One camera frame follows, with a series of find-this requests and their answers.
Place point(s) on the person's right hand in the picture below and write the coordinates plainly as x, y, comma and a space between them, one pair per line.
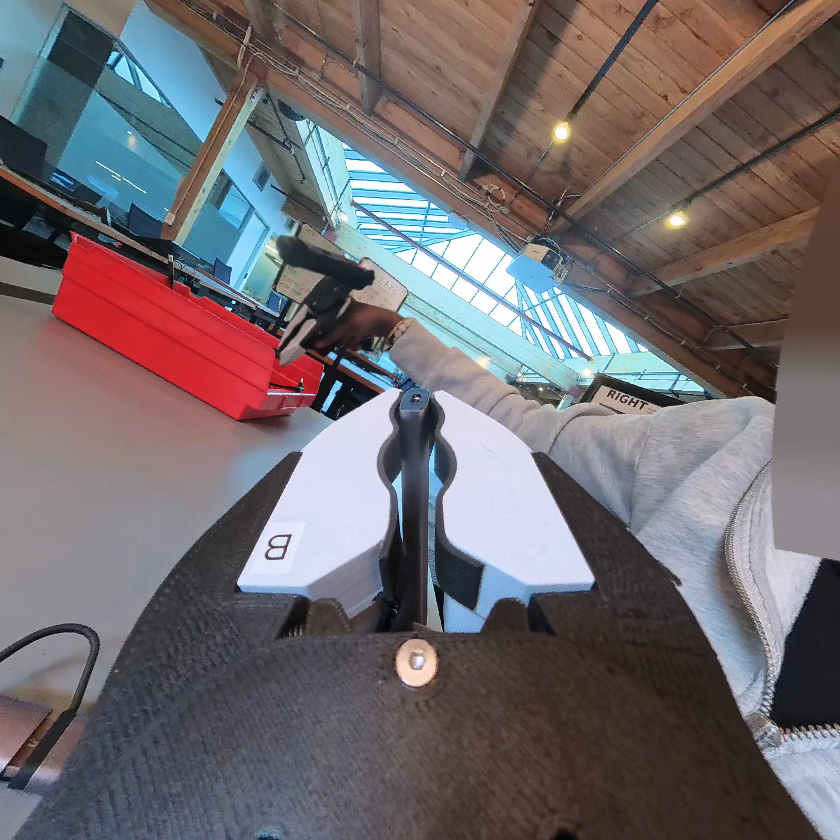
367, 325

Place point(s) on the black framed tag sign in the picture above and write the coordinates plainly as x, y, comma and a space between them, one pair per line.
623, 398

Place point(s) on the ceiling spot light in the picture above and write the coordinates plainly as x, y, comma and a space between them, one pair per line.
561, 131
676, 220

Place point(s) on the white ceiling projector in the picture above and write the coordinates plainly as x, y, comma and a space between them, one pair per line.
531, 272

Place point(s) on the person's right forearm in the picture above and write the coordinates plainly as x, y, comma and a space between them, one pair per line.
472, 387

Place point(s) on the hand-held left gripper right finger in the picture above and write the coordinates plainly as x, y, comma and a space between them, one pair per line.
505, 518

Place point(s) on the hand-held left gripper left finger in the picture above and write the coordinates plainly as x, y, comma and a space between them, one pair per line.
315, 505

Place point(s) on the grey usb hub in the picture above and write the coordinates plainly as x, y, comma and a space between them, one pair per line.
415, 499

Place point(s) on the red plastic bin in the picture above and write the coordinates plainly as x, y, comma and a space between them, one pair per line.
164, 328

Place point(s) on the wooden support post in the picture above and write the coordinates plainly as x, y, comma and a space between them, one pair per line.
210, 157

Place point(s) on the handwritten whiteboard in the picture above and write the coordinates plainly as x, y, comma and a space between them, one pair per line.
390, 292
292, 285

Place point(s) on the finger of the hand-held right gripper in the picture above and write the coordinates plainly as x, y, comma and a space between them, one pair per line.
295, 338

